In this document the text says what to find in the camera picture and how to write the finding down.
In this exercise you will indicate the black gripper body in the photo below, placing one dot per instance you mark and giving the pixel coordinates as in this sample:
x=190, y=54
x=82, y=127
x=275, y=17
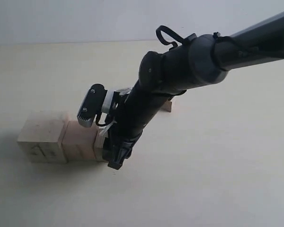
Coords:
x=133, y=112

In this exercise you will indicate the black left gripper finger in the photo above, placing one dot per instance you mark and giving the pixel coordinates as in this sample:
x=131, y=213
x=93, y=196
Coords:
x=107, y=150

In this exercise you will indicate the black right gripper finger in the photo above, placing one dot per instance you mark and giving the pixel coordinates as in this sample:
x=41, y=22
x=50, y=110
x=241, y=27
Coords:
x=118, y=154

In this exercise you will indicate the third largest wooden cube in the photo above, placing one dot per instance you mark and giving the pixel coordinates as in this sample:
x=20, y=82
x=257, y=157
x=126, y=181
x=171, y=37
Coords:
x=99, y=144

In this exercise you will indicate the smallest wooden cube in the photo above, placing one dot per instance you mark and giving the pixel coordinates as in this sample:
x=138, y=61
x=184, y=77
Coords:
x=167, y=107

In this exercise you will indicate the second largest wooden cube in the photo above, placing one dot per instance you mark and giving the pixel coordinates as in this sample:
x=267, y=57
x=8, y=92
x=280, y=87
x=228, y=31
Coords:
x=78, y=142

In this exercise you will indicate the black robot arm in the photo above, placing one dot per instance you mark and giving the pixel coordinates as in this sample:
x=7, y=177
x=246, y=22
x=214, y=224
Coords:
x=191, y=62

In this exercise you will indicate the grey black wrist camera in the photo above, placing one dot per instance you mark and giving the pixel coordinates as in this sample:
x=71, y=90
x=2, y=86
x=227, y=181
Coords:
x=98, y=106

